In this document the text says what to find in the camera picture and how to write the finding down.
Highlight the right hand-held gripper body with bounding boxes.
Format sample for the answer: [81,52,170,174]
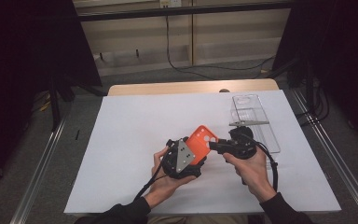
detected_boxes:
[227,120,269,161]

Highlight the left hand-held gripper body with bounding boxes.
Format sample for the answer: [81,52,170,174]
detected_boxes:
[161,138,207,180]

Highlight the orange phone case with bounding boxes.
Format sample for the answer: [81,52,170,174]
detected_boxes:
[185,124,219,166]

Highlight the person's left hand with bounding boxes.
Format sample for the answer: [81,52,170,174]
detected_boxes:
[143,146,198,209]

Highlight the person's right hand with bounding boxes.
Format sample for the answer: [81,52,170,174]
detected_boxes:
[223,148,278,203]

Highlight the clear plastic box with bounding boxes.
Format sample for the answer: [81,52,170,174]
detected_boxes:
[230,93,282,171]

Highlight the person's tan trousers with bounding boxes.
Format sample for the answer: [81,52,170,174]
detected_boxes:
[145,215,250,224]

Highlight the white table board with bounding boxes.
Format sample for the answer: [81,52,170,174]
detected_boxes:
[63,90,342,217]

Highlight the black stand leg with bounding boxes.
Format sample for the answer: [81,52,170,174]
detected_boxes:
[265,57,311,89]

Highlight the black horizontal bar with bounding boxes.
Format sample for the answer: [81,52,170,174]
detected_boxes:
[76,2,293,22]

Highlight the black metal stand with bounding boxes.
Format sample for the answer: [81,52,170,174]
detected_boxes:
[47,74,76,132]

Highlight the black curtain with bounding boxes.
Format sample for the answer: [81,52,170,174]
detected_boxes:
[271,0,358,152]
[0,0,103,194]

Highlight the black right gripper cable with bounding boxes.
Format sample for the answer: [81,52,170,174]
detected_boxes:
[241,133,280,192]

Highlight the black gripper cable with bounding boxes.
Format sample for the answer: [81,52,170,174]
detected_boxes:
[241,133,280,192]
[133,155,169,202]

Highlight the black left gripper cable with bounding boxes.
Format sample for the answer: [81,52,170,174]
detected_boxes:
[133,155,169,202]

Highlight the bundle of black cables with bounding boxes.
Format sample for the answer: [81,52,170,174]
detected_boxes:
[295,77,331,127]

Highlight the long black floor cable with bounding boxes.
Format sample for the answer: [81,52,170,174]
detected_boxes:
[165,15,277,80]

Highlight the aluminium floor rail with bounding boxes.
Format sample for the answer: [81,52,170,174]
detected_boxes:
[8,105,73,224]
[290,88,358,224]

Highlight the white wall socket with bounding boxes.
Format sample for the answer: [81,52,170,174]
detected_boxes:
[158,0,183,9]

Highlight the yellow cable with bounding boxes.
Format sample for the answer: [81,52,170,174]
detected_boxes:
[31,91,52,114]

